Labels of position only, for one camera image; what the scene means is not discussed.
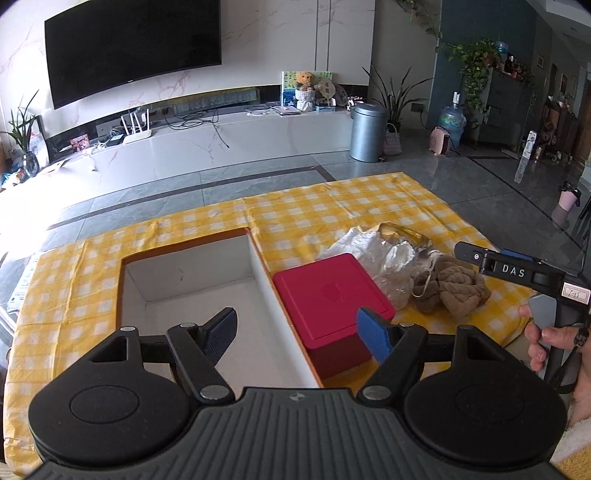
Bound green painted picture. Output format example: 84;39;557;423
281;71;334;106

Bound dark grey cabinet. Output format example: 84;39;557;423
479;67;533;149

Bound person's right forearm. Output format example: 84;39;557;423
570;344;591;425

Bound pink space heater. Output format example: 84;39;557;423
430;126;454;156

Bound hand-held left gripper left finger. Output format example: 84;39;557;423
88;307;238;404

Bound brown knitted scarf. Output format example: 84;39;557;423
412;253;491;319

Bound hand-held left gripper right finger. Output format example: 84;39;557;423
356;307;506;404

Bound tall white carton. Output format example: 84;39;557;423
514;130;539;184

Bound green plant in glass vase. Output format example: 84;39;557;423
0;90;43;177

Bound long-leaved potted plant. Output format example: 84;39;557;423
362;65;435;156

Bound trailing pothos plant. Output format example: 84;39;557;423
397;0;504;130

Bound grey metal trash can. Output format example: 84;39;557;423
349;102;389;163

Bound blue water jug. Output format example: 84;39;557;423
438;91;466;147

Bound person's right hand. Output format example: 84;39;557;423
519;305;591;376

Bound white fleece clothing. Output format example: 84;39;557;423
551;411;591;472

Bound brown teddy bear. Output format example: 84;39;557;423
294;71;317;112

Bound pink pot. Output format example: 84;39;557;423
558;182;583;209

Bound yellow tinted plastic packet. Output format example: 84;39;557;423
368;222;433;254

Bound red lidded box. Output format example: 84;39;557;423
272;253;397;380

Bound blue plush toy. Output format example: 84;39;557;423
0;167;27;189

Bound cardboard box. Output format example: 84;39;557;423
116;226;325;394

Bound white marble media console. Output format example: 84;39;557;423
0;99;370;188

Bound black wall television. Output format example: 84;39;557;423
45;0;223;110

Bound yellow checked tablecloth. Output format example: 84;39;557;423
4;172;534;477

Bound black cables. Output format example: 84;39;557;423
154;107;232;149

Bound white router with antennas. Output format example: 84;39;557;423
121;107;154;145

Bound stack of white papers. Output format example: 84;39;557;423
6;251;41;311

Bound clear plastic bag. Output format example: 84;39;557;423
372;240;439;311

